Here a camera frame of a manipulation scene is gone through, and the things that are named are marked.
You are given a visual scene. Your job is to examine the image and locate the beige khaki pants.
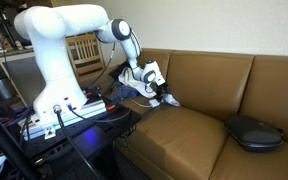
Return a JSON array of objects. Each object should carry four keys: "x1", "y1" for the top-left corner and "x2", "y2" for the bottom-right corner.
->
[{"x1": 118, "y1": 66, "x2": 158, "y2": 99}]

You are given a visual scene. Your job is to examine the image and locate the white power adapter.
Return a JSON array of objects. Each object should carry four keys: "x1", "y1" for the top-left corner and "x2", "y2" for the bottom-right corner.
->
[{"x1": 148, "y1": 98, "x2": 161, "y2": 109}]

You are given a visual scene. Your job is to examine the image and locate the black oval hard case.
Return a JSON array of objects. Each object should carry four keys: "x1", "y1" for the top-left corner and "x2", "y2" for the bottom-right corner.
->
[{"x1": 224, "y1": 114, "x2": 285, "y2": 154}]

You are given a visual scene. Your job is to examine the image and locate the thin blue cable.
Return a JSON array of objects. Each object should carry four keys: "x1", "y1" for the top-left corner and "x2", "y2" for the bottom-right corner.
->
[{"x1": 66, "y1": 104, "x2": 132, "y2": 123}]

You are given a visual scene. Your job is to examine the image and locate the white charger cable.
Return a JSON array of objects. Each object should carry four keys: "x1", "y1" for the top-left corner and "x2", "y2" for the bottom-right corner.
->
[{"x1": 128, "y1": 96, "x2": 156, "y2": 110}]

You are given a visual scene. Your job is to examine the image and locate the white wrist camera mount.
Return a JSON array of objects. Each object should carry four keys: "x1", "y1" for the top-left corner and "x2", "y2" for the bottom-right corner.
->
[{"x1": 153, "y1": 75, "x2": 167, "y2": 86}]

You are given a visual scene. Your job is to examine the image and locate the small red white bottle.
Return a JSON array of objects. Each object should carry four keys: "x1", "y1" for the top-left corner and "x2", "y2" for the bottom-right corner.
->
[{"x1": 14, "y1": 39, "x2": 24, "y2": 51}]

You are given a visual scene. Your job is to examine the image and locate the black clamp orange handle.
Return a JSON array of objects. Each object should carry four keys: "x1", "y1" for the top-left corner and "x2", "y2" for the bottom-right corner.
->
[
  {"x1": 83, "y1": 86, "x2": 103, "y2": 99},
  {"x1": 105, "y1": 95, "x2": 127, "y2": 112}
]

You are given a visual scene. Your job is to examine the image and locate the wooden slat-back chair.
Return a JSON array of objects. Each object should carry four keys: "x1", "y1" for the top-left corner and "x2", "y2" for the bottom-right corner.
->
[{"x1": 64, "y1": 33, "x2": 107, "y2": 80}]

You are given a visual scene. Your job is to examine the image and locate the black tripod pole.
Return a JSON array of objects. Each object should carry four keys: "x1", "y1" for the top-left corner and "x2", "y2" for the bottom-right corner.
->
[{"x1": 0, "y1": 101, "x2": 40, "y2": 180}]

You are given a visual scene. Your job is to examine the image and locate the thick black base cable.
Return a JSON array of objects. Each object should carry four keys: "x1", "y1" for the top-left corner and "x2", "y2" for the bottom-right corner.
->
[{"x1": 52, "y1": 104, "x2": 102, "y2": 180}]

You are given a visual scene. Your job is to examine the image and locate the white sock grey toe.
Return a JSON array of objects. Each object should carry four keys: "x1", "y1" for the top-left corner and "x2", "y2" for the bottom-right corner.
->
[{"x1": 161, "y1": 93, "x2": 182, "y2": 108}]

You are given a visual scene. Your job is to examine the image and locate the blue denim jeans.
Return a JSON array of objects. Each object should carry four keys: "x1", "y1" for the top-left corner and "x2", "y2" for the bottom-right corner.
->
[{"x1": 109, "y1": 81, "x2": 142, "y2": 101}]

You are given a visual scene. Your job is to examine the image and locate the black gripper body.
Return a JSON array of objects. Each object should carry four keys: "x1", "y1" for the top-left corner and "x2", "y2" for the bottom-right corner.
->
[{"x1": 150, "y1": 81, "x2": 171, "y2": 96}]

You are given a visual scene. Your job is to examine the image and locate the kitchen counter top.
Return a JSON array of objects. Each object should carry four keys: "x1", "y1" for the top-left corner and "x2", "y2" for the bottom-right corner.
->
[{"x1": 0, "y1": 46, "x2": 35, "y2": 64}]

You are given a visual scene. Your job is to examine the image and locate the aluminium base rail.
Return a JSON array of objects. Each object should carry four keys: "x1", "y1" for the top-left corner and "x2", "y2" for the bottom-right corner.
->
[{"x1": 18, "y1": 99, "x2": 108, "y2": 140}]

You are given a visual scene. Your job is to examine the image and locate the brown leather sofa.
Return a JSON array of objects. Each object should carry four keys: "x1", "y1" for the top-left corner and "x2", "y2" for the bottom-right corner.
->
[{"x1": 78, "y1": 47, "x2": 288, "y2": 180}]

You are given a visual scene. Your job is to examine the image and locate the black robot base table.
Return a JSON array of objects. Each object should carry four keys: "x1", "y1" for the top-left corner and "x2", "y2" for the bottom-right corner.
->
[{"x1": 15, "y1": 96, "x2": 143, "y2": 169}]

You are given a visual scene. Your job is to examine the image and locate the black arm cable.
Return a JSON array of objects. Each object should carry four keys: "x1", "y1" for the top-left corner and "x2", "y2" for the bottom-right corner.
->
[{"x1": 90, "y1": 28, "x2": 143, "y2": 86}]

